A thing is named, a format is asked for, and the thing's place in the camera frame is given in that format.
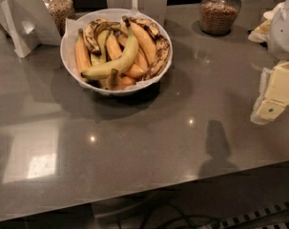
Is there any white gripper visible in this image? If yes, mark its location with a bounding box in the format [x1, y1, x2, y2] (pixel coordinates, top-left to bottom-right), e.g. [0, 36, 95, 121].
[248, 0, 289, 125]

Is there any spotted brown banana right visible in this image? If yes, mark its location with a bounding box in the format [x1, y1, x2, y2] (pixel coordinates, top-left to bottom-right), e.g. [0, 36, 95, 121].
[144, 35, 170, 80]

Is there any orange banana upper right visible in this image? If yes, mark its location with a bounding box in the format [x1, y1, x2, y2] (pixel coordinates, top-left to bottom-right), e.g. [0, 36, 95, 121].
[130, 22, 156, 64]

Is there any orange banana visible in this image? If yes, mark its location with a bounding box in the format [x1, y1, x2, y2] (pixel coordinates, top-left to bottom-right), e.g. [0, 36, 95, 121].
[106, 32, 122, 60]
[74, 29, 91, 73]
[130, 22, 156, 64]

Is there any long yellow-green banana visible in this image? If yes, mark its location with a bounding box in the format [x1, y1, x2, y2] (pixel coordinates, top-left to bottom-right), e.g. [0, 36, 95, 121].
[80, 15, 138, 80]

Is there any orange banana centre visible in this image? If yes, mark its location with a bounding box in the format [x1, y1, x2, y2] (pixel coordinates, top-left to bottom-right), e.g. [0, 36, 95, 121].
[106, 32, 122, 60]

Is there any short banana at front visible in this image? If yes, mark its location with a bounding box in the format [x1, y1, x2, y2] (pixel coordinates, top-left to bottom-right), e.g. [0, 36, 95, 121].
[106, 69, 135, 91]

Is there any spotted banana upper left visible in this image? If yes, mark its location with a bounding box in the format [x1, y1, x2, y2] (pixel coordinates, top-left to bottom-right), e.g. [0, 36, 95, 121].
[83, 18, 107, 55]

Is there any orange banana at left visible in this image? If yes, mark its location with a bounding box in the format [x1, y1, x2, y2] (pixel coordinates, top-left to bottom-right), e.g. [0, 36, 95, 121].
[74, 29, 91, 73]

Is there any white bowl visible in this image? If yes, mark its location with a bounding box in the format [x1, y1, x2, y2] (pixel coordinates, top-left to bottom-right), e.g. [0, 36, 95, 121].
[60, 9, 173, 96]

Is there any glass jar right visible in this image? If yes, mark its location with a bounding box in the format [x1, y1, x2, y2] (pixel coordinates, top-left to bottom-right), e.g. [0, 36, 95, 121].
[199, 0, 241, 35]

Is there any glass jar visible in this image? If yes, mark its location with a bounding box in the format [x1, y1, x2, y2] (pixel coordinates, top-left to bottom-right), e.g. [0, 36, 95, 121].
[199, 0, 241, 35]
[43, 0, 75, 35]

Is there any glass jar left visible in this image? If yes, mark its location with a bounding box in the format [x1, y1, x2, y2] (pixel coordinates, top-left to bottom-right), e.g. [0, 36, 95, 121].
[43, 0, 75, 35]

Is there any white sign holder left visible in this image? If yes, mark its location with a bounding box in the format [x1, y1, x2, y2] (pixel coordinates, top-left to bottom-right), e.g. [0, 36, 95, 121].
[0, 0, 61, 58]

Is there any black cable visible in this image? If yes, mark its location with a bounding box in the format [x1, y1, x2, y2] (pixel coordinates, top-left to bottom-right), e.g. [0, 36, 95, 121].
[116, 200, 221, 229]

